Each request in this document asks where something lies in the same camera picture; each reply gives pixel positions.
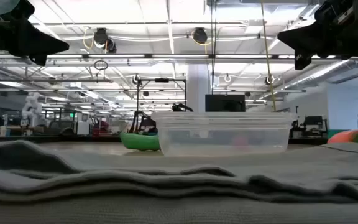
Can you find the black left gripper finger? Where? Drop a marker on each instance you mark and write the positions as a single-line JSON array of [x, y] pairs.
[[42, 39], [47, 49]]

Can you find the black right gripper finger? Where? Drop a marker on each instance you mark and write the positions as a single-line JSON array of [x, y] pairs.
[[306, 43], [309, 29]]

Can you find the orange toy carrot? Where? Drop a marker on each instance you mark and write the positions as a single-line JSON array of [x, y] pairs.
[[343, 137]]

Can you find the green toy pea pod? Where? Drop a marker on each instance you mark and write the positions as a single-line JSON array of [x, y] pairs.
[[138, 142]]

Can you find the background station robot arm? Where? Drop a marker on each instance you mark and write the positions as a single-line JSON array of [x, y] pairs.
[[180, 108], [143, 123]]

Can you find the clear plastic tupperware container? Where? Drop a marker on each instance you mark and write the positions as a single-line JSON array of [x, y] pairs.
[[259, 137]]

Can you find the white humanoid robot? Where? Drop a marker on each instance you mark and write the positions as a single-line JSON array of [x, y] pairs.
[[32, 109]]

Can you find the white utility cart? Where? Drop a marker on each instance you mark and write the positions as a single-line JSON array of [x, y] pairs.
[[70, 123]]

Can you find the black equipment cart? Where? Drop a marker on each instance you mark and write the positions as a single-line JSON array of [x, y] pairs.
[[314, 123]]

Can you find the red tool cabinet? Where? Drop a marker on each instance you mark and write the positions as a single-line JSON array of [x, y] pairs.
[[99, 128]]

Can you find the black monitor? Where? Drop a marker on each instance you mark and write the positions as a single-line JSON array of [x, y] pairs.
[[225, 103]]

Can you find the grey folded cloth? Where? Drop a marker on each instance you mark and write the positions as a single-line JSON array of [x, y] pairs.
[[179, 186]]

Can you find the black camera rig frame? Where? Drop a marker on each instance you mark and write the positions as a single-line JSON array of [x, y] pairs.
[[138, 99]]

